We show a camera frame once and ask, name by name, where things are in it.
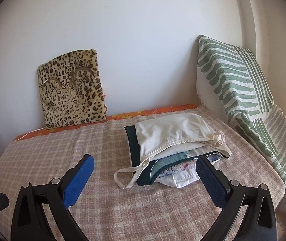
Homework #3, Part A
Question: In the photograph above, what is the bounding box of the dark green folded garment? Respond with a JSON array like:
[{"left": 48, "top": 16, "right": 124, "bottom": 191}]
[{"left": 124, "top": 126, "right": 157, "bottom": 186}]

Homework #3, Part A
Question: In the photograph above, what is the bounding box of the pink plaid blanket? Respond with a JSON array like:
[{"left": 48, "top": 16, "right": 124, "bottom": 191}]
[{"left": 0, "top": 104, "right": 286, "bottom": 241}]

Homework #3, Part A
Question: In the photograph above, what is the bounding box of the green striped white pillow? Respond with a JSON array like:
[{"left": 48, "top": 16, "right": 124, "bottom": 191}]
[{"left": 195, "top": 35, "right": 286, "bottom": 218}]

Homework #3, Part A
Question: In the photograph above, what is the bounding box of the leopard print fuzzy bag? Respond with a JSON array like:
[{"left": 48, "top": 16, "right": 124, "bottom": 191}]
[{"left": 37, "top": 49, "right": 107, "bottom": 129}]

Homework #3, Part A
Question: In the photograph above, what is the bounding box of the floral patterned white garment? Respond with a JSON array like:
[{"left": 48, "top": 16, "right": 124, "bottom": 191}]
[{"left": 156, "top": 153, "right": 221, "bottom": 189}]

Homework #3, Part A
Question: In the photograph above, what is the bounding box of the teal folded garment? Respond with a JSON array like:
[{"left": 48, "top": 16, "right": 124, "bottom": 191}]
[{"left": 150, "top": 151, "right": 198, "bottom": 181}]

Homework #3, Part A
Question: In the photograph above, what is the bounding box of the orange floral bed sheet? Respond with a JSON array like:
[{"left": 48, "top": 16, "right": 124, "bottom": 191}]
[{"left": 14, "top": 104, "right": 198, "bottom": 141}]

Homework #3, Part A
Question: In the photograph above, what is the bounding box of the white camisole top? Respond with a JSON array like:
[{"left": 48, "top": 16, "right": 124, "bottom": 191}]
[{"left": 114, "top": 113, "right": 231, "bottom": 189}]

